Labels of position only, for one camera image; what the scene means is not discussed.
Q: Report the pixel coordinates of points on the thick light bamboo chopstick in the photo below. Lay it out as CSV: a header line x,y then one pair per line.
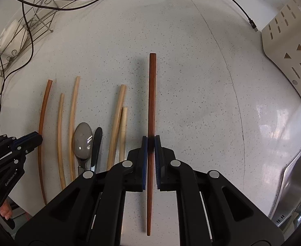
x,y
115,127

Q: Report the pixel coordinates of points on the stainless steel sink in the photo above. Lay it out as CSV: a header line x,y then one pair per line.
x,y
286,212

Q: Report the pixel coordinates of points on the dark red wooden chopstick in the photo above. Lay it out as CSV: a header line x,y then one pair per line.
x,y
151,134

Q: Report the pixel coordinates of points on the person's left hand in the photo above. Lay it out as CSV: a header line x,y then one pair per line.
x,y
5,210

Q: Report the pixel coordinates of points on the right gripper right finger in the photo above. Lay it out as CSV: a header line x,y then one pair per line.
x,y
176,176

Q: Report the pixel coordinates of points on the short light bamboo chopstick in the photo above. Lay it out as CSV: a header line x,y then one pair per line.
x,y
59,143

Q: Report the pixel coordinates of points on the translucent grey plastic spoon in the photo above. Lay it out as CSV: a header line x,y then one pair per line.
x,y
82,145

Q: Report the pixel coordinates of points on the black plastic spoon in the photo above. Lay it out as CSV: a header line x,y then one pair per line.
x,y
97,139

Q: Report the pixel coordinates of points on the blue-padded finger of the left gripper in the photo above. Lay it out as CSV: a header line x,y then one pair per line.
x,y
28,143

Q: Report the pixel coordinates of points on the metal wire rack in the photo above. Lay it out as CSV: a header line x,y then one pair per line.
x,y
37,23

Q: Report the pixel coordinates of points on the cream utensil holder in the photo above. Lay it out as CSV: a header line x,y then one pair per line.
x,y
281,39

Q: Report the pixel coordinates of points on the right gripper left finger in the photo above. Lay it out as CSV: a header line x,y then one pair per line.
x,y
126,176

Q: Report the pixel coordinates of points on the long light bamboo chopstick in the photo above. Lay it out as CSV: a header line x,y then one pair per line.
x,y
71,129

